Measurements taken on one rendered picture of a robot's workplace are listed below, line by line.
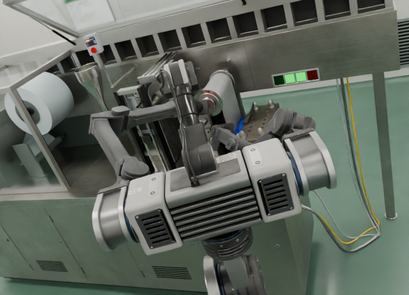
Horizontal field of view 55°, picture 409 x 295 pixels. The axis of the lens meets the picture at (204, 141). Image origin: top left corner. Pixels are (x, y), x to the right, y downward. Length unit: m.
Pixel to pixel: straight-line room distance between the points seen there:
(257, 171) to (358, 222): 2.12
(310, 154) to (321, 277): 1.76
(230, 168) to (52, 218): 1.95
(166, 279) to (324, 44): 1.69
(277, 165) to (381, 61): 1.38
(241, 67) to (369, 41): 0.66
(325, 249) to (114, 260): 1.38
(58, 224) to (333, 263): 1.76
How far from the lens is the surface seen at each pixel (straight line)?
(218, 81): 2.11
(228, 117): 2.08
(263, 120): 2.18
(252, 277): 1.12
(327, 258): 2.75
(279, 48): 2.18
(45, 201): 2.61
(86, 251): 2.81
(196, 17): 2.24
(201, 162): 0.89
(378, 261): 2.72
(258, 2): 2.13
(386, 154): 2.64
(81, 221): 2.60
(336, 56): 2.17
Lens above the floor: 2.02
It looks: 27 degrees down
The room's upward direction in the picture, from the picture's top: 19 degrees counter-clockwise
